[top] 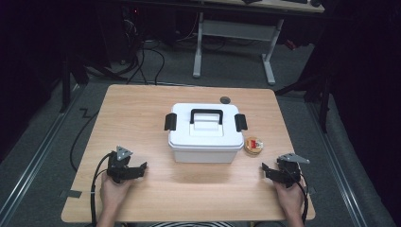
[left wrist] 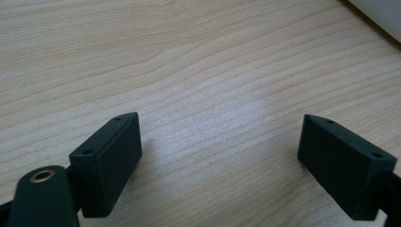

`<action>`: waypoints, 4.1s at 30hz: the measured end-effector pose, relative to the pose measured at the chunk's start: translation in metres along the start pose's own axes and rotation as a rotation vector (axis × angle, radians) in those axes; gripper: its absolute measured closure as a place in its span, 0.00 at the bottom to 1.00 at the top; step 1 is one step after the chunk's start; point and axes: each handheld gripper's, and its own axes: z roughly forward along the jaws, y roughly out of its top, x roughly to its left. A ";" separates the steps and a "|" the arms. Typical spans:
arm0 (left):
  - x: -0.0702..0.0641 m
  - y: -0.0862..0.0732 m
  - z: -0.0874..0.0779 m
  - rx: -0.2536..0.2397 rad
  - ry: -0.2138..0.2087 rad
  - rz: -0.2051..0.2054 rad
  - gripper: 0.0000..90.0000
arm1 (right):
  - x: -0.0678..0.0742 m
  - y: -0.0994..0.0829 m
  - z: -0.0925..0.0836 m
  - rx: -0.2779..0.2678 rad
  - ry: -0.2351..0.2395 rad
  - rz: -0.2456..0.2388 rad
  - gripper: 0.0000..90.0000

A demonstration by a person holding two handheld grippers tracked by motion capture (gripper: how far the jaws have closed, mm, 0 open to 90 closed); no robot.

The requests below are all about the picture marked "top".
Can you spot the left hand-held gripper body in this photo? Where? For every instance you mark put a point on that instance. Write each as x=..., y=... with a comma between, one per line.
x=117, y=165

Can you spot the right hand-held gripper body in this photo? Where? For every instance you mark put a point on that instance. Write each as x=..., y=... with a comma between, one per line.
x=289, y=173

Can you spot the round yellow candy tin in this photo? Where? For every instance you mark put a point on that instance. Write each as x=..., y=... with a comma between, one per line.
x=253, y=146

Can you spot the black box latch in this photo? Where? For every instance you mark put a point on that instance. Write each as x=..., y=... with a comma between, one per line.
x=240, y=122
x=170, y=121

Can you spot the white plastic storage box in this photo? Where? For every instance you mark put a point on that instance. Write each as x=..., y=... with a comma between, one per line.
x=205, y=156

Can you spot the white box lid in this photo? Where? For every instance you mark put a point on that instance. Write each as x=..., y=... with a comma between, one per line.
x=205, y=138

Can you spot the person's right hand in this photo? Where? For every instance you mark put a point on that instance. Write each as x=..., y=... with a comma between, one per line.
x=293, y=200

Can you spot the person's left hand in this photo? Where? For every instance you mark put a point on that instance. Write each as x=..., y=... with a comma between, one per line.
x=112, y=194

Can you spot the grey tape piece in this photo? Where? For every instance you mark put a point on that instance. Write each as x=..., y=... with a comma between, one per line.
x=74, y=193

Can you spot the black metal stand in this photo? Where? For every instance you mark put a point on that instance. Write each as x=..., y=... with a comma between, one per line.
x=65, y=91
x=324, y=110

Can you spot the person's striped clothing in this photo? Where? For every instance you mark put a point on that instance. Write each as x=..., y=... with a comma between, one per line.
x=192, y=224

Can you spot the dark round table grommet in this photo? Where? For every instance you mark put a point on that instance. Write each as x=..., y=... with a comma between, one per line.
x=225, y=100

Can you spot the small red object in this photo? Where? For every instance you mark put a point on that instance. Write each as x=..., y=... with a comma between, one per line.
x=290, y=44

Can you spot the white-legged wooden desk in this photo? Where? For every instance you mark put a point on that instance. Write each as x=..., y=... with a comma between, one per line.
x=236, y=31

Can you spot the black computer mouse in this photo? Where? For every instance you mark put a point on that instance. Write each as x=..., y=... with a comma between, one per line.
x=316, y=3

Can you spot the metal floor rail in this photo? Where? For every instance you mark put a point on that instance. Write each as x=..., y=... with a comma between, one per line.
x=334, y=164
x=32, y=164

